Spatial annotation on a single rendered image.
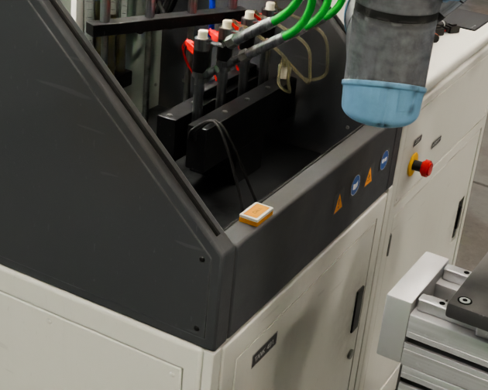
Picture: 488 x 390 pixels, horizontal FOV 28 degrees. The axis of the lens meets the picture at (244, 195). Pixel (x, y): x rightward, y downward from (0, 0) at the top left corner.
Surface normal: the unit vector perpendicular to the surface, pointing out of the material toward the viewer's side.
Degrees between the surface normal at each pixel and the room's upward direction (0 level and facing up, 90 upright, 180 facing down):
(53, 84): 90
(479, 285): 0
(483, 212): 0
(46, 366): 90
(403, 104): 93
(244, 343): 90
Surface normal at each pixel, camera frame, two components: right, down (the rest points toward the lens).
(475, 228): 0.09, -0.89
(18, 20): -0.49, 0.35
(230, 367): 0.87, 0.29
